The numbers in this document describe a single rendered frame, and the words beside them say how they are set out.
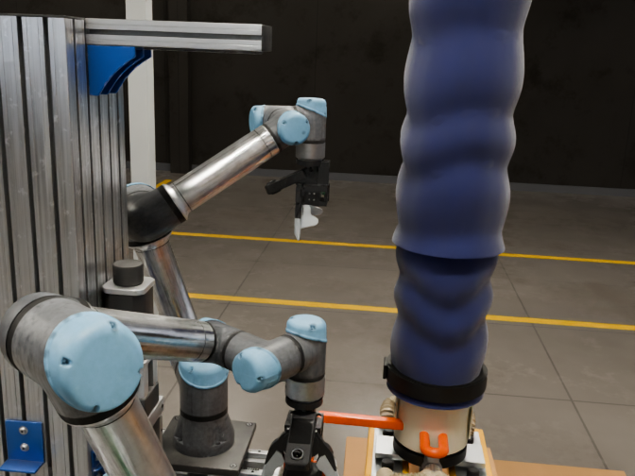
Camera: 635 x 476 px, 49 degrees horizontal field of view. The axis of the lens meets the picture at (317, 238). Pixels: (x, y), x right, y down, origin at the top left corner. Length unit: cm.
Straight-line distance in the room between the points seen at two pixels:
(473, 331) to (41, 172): 90
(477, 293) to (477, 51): 49
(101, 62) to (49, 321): 54
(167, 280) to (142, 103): 274
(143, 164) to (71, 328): 355
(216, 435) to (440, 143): 89
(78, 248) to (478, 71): 80
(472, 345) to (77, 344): 89
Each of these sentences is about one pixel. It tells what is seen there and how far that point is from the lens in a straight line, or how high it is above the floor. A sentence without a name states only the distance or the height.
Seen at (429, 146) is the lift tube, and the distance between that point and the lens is 138.
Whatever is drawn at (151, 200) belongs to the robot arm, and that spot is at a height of 166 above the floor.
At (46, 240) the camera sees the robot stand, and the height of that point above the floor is 164.
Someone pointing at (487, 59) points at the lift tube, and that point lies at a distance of 137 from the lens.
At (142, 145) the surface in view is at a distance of 443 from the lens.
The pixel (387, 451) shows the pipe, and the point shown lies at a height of 110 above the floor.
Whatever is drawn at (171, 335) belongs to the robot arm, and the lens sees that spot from 120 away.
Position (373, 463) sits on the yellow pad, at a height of 108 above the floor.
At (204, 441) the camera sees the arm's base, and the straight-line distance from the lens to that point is 175.
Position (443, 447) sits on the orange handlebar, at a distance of 156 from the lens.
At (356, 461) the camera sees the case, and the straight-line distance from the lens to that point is 194.
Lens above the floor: 199
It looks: 15 degrees down
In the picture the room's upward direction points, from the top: 2 degrees clockwise
